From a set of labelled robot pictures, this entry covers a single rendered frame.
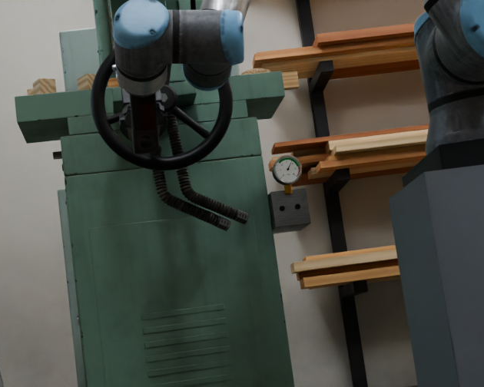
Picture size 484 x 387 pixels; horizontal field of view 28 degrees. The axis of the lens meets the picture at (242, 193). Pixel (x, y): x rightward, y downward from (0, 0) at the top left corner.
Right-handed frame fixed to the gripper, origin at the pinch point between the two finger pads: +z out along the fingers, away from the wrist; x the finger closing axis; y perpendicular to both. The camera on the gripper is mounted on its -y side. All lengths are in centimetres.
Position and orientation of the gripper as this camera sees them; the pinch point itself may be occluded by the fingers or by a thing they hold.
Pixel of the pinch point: (144, 146)
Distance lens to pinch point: 187.7
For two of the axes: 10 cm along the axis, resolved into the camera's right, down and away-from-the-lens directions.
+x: -9.9, 1.0, -1.4
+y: -1.5, -8.7, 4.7
